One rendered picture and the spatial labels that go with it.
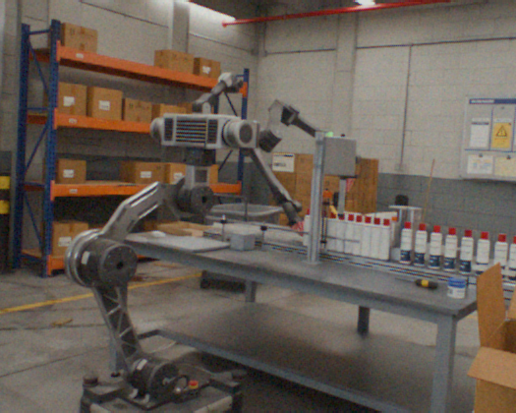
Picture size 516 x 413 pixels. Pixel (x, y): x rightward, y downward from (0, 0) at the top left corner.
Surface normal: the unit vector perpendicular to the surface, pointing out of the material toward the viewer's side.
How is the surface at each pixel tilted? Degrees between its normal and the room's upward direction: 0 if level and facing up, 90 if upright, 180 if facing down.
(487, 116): 90
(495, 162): 90
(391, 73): 90
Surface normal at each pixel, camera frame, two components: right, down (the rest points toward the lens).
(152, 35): 0.82, 0.08
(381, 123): -0.57, 0.00
